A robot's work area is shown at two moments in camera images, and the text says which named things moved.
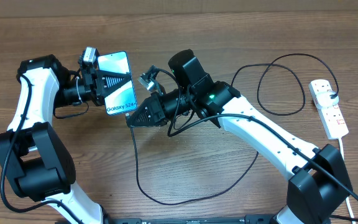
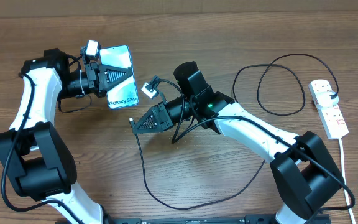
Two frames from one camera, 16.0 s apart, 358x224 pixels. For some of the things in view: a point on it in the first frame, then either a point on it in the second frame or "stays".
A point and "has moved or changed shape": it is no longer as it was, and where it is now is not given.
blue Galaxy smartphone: [124, 99] has moved or changed shape
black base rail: [252, 219] stays
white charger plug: [324, 99] stays
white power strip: [331, 118] stays
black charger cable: [165, 202] to [154, 202]
